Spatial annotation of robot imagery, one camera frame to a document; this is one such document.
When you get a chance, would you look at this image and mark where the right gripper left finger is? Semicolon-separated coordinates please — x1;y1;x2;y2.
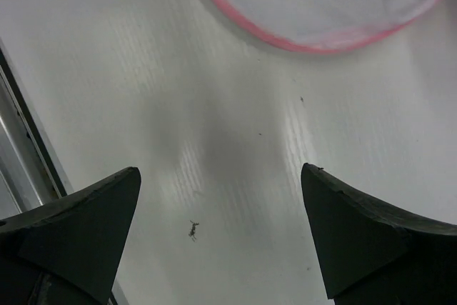
1;167;141;304

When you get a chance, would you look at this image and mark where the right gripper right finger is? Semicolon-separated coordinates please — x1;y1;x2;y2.
301;164;456;304

